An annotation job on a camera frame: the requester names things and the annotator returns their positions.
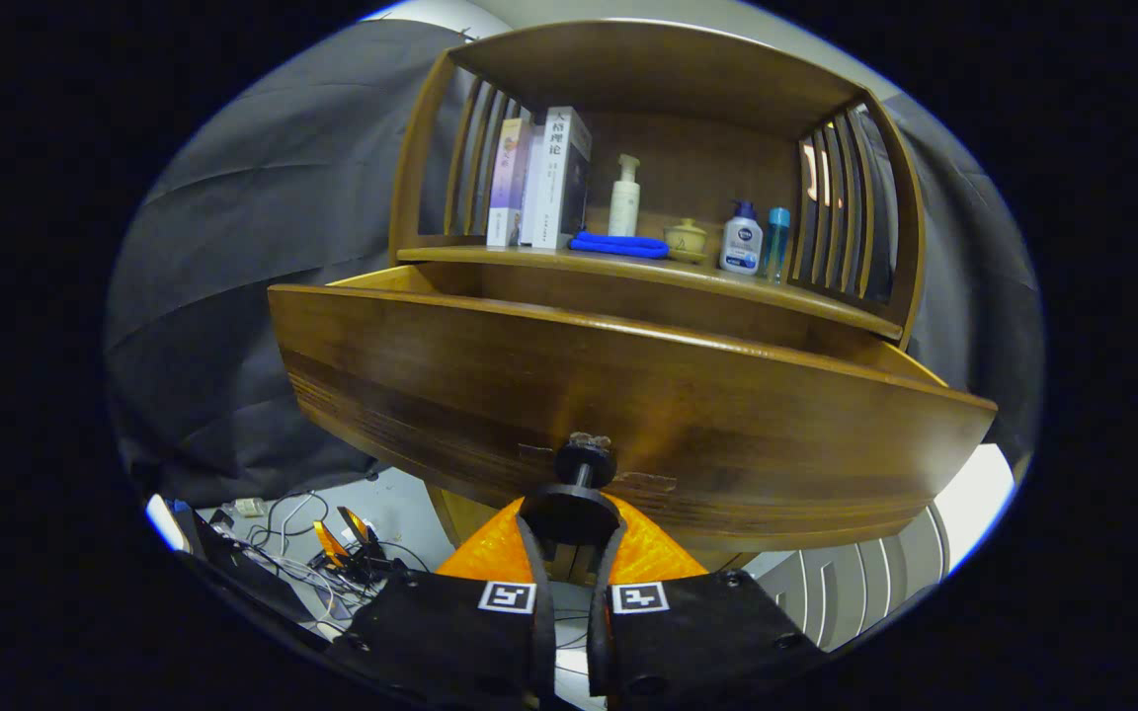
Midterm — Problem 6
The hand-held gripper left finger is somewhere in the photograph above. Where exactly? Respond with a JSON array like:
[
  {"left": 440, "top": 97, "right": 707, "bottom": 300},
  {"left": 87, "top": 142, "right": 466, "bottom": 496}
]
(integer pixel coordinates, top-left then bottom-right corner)
[{"left": 327, "top": 494, "right": 557, "bottom": 711}]

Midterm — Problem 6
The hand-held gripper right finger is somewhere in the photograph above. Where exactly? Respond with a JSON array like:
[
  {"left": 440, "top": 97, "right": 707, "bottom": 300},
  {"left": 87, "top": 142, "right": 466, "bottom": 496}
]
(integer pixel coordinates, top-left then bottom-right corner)
[{"left": 586, "top": 492, "right": 827, "bottom": 711}]

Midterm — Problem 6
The wooden drawer with black knob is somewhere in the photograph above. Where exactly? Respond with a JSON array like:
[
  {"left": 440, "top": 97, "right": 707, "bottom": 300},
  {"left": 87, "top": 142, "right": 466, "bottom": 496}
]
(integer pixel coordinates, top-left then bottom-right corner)
[{"left": 268, "top": 265, "right": 1000, "bottom": 554}]

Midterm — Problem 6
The wooden countertop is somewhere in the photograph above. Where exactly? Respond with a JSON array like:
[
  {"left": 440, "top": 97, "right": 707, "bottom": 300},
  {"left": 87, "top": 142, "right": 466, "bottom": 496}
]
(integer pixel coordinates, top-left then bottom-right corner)
[{"left": 396, "top": 232, "right": 906, "bottom": 342}]

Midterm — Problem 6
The wooden cabinet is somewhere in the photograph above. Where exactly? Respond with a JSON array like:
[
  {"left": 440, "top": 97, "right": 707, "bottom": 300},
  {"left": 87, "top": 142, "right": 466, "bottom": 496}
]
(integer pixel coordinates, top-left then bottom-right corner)
[{"left": 388, "top": 20, "right": 926, "bottom": 584}]

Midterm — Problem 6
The orange black device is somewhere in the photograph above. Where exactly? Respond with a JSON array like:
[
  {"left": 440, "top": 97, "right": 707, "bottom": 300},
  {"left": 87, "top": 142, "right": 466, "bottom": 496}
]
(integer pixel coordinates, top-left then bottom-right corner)
[{"left": 312, "top": 506, "right": 392, "bottom": 584}]

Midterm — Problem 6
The blue folded cloth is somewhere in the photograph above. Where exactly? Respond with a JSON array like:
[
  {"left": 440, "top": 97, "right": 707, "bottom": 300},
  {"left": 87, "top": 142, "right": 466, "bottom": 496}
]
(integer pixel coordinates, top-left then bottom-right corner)
[{"left": 569, "top": 230, "right": 671, "bottom": 260}]

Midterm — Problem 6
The yellow lidded teacup with saucer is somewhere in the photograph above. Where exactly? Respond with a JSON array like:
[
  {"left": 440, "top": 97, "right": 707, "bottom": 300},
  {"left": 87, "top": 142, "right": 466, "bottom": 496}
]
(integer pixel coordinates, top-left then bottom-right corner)
[{"left": 663, "top": 217, "right": 709, "bottom": 265}]

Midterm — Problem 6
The white flat panel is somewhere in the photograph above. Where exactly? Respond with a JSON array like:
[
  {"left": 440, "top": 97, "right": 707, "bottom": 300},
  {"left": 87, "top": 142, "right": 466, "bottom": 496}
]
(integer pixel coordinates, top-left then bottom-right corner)
[{"left": 925, "top": 444, "right": 1016, "bottom": 574}]

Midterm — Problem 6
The white lotion bottle blue cap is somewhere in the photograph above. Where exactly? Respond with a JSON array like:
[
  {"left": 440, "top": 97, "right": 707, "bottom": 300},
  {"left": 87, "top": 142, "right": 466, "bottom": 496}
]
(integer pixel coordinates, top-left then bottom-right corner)
[{"left": 718, "top": 200, "right": 764, "bottom": 277}]

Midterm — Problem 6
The slim blue bottle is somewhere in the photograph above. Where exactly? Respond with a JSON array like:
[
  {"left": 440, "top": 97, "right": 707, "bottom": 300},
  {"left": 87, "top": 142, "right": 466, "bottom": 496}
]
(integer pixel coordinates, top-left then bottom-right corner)
[{"left": 765, "top": 206, "right": 791, "bottom": 284}]

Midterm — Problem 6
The white pump bottle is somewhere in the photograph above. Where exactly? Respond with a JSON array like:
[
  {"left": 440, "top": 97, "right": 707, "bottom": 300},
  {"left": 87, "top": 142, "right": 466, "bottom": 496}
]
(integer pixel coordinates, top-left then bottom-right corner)
[{"left": 609, "top": 153, "right": 642, "bottom": 238}]

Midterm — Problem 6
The thin white book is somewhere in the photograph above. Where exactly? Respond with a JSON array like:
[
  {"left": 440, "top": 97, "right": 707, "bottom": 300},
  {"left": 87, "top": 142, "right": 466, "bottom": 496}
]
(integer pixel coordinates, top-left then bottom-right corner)
[{"left": 520, "top": 123, "right": 548, "bottom": 248}]

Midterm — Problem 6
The purple paperback book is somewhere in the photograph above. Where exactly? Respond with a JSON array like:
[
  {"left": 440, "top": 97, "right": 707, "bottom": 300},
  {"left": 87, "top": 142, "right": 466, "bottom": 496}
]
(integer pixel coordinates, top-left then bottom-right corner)
[{"left": 486, "top": 118, "right": 533, "bottom": 248}]

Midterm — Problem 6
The thick white book dark cover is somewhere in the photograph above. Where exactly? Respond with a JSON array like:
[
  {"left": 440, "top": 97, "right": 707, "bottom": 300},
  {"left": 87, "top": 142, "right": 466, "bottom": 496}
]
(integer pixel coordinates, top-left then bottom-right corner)
[{"left": 529, "top": 106, "right": 593, "bottom": 251}]

